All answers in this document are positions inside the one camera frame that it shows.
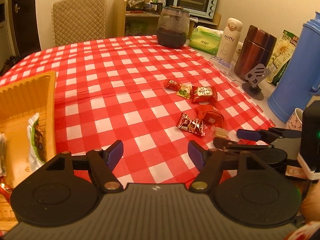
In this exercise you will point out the yellow green small candy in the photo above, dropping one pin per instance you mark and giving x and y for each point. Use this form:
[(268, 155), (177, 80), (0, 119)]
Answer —
[(184, 91)]

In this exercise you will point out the person's right hand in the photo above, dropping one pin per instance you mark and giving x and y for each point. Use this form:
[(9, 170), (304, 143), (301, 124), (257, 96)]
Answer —
[(310, 207)]

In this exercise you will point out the blue white small pack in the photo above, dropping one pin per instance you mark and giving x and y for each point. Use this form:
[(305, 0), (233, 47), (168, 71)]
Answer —
[(221, 64)]

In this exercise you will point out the green white snack packet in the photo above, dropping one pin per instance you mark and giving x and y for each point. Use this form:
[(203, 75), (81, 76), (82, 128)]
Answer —
[(36, 143)]

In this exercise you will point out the white patterned mug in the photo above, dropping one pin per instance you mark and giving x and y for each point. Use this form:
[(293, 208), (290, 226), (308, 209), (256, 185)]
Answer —
[(295, 120)]

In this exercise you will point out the brown metal thermos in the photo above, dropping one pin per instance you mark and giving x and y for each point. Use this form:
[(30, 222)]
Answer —
[(257, 48)]

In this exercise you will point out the red white checkered tablecloth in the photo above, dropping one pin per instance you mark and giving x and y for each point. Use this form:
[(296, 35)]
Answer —
[(108, 90)]

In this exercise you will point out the green tissue pack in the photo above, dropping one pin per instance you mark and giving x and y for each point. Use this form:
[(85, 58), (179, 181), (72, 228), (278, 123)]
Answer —
[(206, 39)]

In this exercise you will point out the blue thermos jug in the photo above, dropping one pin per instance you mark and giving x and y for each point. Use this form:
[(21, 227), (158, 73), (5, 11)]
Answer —
[(300, 81)]

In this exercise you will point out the dark glass jar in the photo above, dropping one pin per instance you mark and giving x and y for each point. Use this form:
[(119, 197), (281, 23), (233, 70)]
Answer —
[(173, 27)]

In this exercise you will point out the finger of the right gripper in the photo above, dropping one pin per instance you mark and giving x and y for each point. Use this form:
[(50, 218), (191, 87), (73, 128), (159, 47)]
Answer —
[(233, 146), (268, 135)]

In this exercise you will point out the sunflower seed bag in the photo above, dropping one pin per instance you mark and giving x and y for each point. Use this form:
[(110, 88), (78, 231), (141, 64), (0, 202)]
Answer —
[(281, 55)]

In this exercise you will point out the white miffy bottle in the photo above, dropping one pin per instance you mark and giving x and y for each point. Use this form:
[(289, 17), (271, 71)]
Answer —
[(229, 40)]

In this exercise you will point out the grey phone stand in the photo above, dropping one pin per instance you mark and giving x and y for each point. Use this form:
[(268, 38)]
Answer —
[(253, 78)]

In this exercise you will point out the red foil candy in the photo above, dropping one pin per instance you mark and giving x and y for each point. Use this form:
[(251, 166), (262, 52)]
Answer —
[(5, 189)]

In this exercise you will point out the large red snack packet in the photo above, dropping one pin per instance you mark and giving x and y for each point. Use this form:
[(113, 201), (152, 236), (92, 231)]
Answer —
[(204, 94)]

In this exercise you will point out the wooden side shelf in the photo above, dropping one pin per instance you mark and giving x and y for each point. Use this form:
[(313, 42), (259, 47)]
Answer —
[(126, 23)]

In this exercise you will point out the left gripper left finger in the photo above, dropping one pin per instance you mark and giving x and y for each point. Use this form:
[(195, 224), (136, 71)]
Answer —
[(101, 166)]

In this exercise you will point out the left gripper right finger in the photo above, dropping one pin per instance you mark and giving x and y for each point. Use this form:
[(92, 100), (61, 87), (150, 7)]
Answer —
[(208, 163)]

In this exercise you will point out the small red candy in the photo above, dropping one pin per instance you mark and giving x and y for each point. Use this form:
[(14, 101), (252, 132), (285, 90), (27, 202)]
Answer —
[(172, 85)]

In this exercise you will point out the orange plastic tray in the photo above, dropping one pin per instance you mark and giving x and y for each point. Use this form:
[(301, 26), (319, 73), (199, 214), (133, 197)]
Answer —
[(19, 102)]

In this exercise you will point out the dark red snack packet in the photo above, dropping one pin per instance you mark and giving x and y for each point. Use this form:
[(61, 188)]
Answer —
[(194, 126)]

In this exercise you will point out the beige quilted chair back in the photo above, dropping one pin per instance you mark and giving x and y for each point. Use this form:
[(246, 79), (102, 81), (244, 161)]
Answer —
[(75, 21)]

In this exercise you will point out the red square snack packet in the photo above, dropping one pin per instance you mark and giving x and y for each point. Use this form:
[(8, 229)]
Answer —
[(210, 115)]

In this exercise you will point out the dark wooden door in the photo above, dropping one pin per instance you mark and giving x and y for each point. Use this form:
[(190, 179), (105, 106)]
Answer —
[(25, 27)]

